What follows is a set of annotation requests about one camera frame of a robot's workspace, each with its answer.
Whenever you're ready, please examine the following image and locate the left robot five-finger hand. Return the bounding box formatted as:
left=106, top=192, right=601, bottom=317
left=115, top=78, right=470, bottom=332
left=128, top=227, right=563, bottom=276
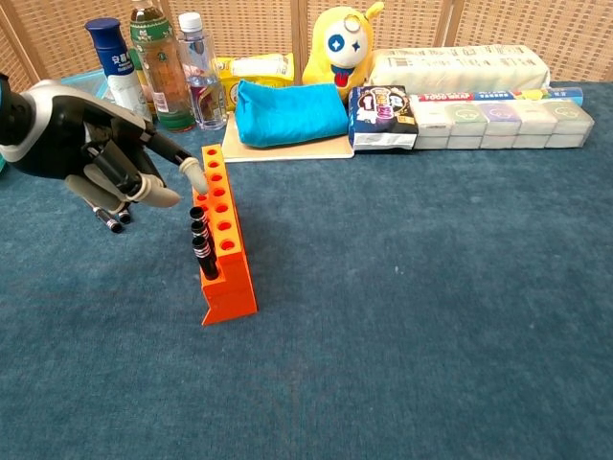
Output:
left=0, top=79, right=211, bottom=215

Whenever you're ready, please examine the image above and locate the orange bit holder rack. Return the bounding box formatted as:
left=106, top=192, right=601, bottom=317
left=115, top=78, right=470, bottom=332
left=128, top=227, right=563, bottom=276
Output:
left=190, top=143, right=260, bottom=327

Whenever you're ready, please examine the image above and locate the clear container blue lid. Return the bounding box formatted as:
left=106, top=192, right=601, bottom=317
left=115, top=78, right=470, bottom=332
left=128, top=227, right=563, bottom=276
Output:
left=59, top=69, right=116, bottom=104

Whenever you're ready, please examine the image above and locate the white bottle blue cap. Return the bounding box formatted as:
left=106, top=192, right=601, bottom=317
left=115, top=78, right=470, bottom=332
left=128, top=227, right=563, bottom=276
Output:
left=84, top=17, right=154, bottom=124

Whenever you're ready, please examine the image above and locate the tea bottle green label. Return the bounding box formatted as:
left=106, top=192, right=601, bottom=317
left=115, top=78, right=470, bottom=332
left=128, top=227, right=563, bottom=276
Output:
left=128, top=0, right=197, bottom=134

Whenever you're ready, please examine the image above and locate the clear water bottle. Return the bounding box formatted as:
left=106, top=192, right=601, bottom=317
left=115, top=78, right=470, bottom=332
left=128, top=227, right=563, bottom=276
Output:
left=176, top=11, right=229, bottom=131

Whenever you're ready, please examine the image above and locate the yellow snack package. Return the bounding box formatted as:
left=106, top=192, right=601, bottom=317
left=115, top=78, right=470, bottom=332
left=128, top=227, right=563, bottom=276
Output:
left=213, top=52, right=296, bottom=114

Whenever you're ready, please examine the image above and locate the folded blue cloth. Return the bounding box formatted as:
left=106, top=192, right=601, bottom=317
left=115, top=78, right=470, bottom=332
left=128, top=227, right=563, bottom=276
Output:
left=234, top=79, right=350, bottom=149

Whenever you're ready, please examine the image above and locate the yellow plush toy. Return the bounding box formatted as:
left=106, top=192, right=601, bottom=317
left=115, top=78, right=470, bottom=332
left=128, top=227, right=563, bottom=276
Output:
left=301, top=1, right=386, bottom=102

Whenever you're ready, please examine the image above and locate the dark purple pad pack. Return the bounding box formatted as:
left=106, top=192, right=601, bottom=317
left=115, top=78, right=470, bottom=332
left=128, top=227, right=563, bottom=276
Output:
left=348, top=84, right=420, bottom=153

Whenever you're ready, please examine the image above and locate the blue felt table mat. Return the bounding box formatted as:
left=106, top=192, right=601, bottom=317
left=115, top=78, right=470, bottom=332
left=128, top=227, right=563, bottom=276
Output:
left=0, top=80, right=613, bottom=460

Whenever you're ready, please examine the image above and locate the plastic food wrap box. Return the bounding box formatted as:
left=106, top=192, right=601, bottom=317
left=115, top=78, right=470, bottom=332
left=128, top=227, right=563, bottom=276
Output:
left=410, top=86, right=585, bottom=107

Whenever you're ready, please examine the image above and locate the white tissue roll pack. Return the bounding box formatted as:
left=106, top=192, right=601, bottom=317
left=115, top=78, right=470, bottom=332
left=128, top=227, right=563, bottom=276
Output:
left=371, top=44, right=551, bottom=95

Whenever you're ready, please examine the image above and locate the pastel pocket tissue multipack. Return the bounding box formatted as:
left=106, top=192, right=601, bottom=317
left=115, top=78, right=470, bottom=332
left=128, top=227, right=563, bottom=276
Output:
left=411, top=101, right=596, bottom=150

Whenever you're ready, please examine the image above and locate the woven rattan folding screen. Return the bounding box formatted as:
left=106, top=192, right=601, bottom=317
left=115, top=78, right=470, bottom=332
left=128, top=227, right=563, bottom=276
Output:
left=0, top=0, right=613, bottom=97

